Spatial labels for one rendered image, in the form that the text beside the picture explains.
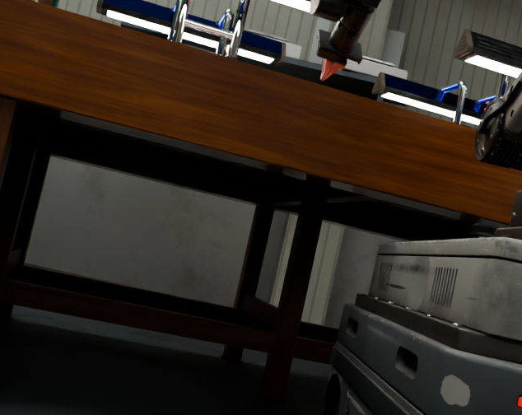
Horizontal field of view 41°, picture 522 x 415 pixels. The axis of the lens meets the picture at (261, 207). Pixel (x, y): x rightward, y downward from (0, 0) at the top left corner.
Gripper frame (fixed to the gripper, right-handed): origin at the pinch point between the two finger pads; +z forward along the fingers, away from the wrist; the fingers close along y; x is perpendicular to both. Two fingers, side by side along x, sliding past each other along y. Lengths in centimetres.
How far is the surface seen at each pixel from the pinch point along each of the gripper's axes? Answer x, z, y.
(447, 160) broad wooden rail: 19.8, -2.6, -27.1
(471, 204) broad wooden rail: 25.7, 2.1, -34.9
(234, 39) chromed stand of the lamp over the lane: -30.9, 18.3, 16.8
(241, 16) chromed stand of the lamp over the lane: -35.9, 14.1, 16.3
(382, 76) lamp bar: -68, 38, -42
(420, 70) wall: -205, 112, -121
